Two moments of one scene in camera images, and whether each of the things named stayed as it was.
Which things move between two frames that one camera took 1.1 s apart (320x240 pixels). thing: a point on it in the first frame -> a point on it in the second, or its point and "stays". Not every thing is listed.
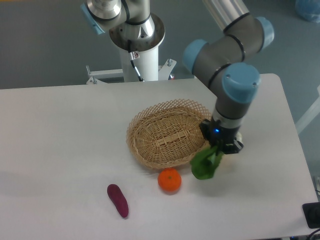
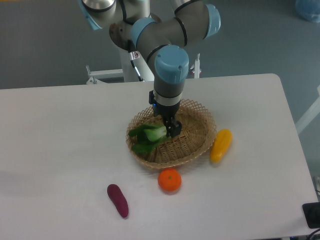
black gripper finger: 233,149 -> 177,127
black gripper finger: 205,126 -> 168,124
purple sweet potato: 118,199 stays
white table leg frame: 303,121 stays
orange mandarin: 169,180 stays
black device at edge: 312,213 stays
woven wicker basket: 167,134 stays
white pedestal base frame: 164,71 stays
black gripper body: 222,138 -> 168,113
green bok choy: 204,163 -> 147,137
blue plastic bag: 309,10 stays
